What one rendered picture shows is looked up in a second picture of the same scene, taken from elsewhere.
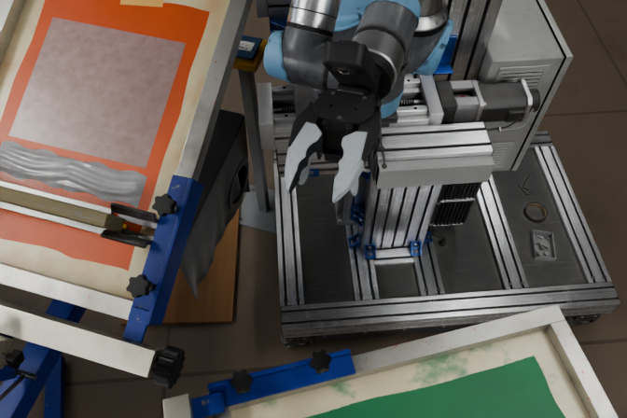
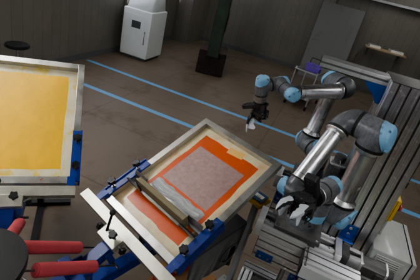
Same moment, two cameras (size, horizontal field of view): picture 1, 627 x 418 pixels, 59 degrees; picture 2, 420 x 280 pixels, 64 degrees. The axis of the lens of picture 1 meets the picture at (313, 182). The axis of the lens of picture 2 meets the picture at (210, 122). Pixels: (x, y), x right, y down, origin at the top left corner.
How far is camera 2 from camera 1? 0.58 m
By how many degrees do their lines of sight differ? 33
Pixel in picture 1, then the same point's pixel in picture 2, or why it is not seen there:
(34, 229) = (152, 212)
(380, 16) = (327, 180)
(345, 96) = (305, 194)
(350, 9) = not seen: hidden behind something
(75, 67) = (199, 165)
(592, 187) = not seen: outside the picture
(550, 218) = not seen: outside the picture
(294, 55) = (290, 185)
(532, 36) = (397, 249)
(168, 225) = (205, 234)
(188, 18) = (249, 167)
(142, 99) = (217, 186)
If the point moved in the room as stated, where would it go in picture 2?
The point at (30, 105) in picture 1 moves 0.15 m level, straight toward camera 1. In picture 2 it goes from (175, 169) to (177, 186)
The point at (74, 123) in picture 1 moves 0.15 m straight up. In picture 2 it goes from (187, 182) to (193, 160)
